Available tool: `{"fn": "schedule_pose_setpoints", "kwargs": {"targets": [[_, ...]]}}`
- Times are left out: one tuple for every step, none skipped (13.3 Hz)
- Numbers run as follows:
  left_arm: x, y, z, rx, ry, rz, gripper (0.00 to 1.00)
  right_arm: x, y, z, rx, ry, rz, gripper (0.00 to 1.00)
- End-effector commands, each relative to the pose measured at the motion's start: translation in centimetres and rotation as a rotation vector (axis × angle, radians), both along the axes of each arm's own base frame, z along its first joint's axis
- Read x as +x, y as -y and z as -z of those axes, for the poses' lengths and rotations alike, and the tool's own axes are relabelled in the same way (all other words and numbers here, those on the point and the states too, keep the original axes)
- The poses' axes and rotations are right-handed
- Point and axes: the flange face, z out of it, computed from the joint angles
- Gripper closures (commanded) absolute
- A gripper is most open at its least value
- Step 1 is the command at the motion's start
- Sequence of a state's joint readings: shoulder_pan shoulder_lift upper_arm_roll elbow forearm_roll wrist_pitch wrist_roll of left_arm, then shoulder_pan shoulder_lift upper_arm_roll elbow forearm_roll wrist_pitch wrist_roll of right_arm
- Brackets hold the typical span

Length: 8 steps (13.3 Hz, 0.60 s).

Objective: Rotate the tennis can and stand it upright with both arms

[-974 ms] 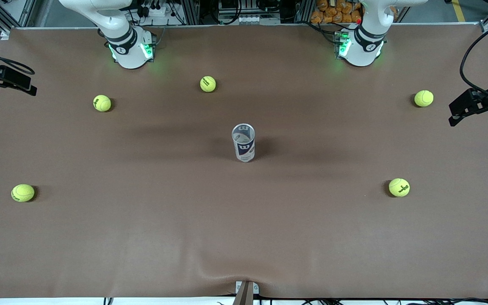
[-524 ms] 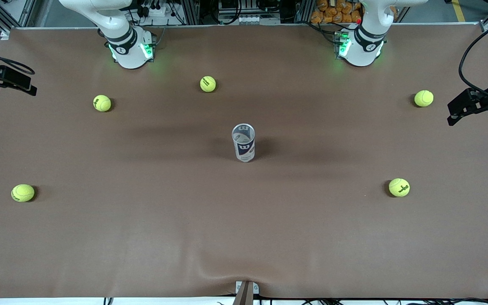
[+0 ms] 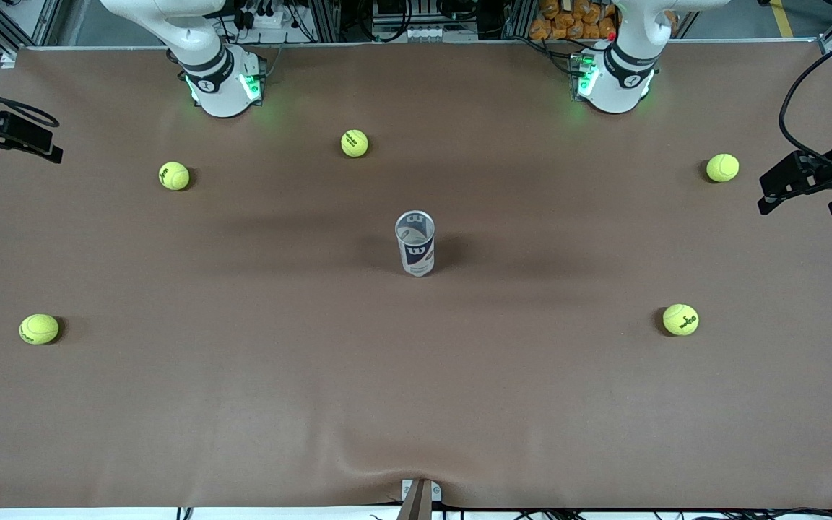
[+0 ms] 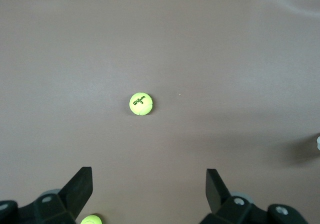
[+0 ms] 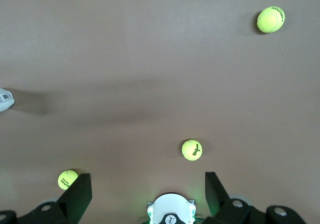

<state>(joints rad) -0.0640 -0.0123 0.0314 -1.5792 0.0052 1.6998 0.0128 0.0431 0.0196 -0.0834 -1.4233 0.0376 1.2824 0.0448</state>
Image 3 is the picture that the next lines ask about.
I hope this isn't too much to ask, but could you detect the white blue tennis ball can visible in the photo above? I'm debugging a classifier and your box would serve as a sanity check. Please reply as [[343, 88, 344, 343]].
[[394, 209, 437, 278]]

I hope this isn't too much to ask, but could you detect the yellow tennis ball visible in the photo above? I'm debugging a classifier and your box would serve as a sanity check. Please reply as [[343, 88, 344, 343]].
[[662, 303, 700, 337], [340, 129, 370, 158], [706, 152, 740, 183]]

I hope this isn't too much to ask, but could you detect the yellow tennis ball Wilson print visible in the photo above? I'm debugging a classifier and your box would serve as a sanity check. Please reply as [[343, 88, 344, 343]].
[[158, 161, 191, 191]]

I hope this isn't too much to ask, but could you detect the yellow tennis ball Head print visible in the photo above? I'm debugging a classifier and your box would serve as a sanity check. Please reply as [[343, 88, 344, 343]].
[[19, 313, 61, 346]]

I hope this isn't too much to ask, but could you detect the white power strip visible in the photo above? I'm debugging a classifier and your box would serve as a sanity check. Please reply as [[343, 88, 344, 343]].
[[238, 0, 295, 31]]

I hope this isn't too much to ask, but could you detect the white connector block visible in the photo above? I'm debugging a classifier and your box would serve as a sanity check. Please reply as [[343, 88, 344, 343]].
[[403, 24, 462, 42]]

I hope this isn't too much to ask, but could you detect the brown table cover mat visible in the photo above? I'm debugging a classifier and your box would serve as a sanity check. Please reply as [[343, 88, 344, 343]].
[[0, 40, 832, 510]]

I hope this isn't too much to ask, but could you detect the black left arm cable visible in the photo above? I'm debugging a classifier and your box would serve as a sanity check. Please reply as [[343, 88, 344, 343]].
[[779, 30, 832, 176]]

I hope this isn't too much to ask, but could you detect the aluminium profile post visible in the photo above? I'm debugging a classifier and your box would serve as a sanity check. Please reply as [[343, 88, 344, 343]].
[[308, 0, 341, 43], [504, 0, 534, 41]]

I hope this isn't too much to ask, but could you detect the grey metal bracket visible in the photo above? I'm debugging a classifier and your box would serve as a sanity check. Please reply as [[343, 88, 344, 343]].
[[400, 479, 443, 504]]

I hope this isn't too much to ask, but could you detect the brown post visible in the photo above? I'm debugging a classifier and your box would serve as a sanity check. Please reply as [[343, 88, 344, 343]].
[[396, 480, 433, 520]]

